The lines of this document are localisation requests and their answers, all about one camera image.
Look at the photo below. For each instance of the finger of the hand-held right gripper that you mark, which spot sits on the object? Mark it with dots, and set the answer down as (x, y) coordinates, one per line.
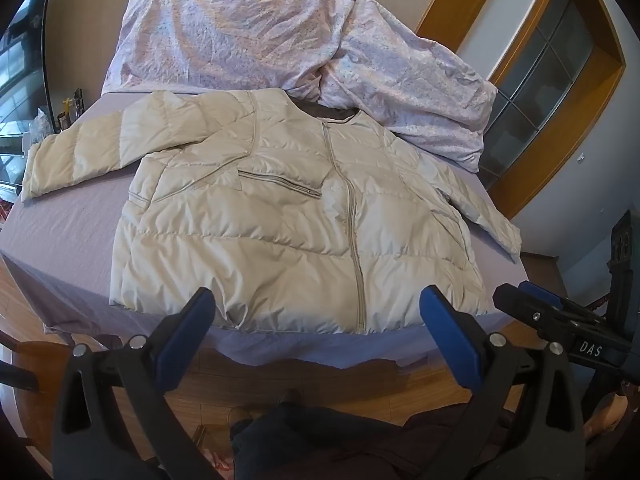
(542, 294)
(532, 310)

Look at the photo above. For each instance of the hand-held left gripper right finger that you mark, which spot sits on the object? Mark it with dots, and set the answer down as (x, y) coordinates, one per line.
(452, 332)

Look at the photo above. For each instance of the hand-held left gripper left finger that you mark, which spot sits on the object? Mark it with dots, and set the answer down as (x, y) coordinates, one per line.
(186, 332)

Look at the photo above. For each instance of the cream puffer jacket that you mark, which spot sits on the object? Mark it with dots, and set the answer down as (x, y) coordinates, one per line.
(280, 220)

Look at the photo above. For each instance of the person's right hand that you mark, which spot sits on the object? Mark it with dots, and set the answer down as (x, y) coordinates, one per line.
(611, 417)

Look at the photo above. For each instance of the bed with lilac sheet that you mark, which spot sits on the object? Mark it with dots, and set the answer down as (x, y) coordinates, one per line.
(65, 250)

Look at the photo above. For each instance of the person's legs in dark trousers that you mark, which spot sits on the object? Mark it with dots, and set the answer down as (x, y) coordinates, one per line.
(320, 440)

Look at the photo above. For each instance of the wooden framed glass cabinet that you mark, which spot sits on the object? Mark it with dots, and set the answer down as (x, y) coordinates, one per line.
(540, 70)

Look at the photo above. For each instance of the clear plastic bag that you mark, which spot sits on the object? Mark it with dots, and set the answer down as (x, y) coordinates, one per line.
(41, 127)

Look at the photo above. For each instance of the small bottles on side table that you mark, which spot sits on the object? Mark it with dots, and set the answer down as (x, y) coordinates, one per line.
(70, 107)

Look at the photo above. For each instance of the dark glass window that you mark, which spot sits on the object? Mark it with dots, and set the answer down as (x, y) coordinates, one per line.
(22, 85)

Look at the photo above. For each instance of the lilac floral quilt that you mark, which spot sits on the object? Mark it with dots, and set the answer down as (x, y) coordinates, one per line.
(300, 45)

